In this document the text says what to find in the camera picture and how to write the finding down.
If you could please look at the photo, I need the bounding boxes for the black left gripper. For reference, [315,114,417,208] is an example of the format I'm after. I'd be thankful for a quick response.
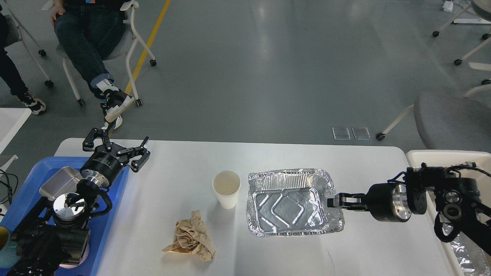
[80,128,151,187]

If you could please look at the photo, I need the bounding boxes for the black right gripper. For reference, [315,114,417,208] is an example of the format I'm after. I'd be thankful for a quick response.
[327,183,412,222]

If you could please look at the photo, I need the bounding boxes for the stainless steel tray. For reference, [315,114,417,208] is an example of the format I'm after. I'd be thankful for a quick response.
[39,166,82,201]

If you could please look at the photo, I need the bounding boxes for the aluminium foil tray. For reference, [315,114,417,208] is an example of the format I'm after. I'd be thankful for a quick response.
[247,168,345,237]

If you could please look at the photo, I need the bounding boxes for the brown paper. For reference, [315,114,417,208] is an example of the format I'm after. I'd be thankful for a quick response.
[161,210,216,261]

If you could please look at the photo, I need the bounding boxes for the white paper cup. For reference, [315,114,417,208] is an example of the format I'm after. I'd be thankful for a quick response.
[212,171,241,209]

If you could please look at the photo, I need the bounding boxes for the pink plastic mug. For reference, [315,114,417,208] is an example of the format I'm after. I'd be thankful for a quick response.
[59,241,91,269]

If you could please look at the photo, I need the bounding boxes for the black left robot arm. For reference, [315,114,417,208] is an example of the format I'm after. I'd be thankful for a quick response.
[1,128,150,276]

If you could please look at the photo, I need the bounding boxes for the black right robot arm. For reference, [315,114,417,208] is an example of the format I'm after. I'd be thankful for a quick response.
[327,162,491,254]

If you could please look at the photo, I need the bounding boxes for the clear floor plate left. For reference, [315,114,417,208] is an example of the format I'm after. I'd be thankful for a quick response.
[332,127,351,140]

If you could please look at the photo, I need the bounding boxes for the clear floor plate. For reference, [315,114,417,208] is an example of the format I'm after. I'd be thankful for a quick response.
[332,127,351,140]
[351,127,371,140]

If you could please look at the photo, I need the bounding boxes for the clear floor plate right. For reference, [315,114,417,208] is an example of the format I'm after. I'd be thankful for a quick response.
[351,127,371,140]

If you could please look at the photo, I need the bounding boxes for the white plastic bin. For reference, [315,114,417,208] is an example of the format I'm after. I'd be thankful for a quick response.
[406,150,491,276]

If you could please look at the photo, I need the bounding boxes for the blue plastic tray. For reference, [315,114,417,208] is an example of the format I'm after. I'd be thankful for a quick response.
[1,156,130,276]

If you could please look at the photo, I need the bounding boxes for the grey white rolling chair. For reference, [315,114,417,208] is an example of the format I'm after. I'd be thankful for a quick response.
[56,0,157,107]

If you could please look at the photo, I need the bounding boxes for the white side table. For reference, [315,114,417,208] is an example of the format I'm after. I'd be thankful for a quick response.
[0,108,31,171]

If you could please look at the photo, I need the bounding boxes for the seated person in black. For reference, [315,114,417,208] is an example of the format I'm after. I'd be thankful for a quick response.
[51,0,135,128]

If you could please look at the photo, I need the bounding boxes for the grey office chair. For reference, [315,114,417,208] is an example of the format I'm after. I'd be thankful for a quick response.
[376,92,491,153]

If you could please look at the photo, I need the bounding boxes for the foil tray in bin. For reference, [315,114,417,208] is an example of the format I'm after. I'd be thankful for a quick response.
[444,233,490,276]

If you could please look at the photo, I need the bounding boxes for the teal ceramic mug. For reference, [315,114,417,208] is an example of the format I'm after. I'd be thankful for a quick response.
[0,227,19,269]

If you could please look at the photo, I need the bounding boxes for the white chair legs background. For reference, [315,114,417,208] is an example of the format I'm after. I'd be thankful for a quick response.
[432,0,491,85]

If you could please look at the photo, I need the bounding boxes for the black cables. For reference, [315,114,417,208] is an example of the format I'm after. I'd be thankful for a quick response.
[0,169,20,215]

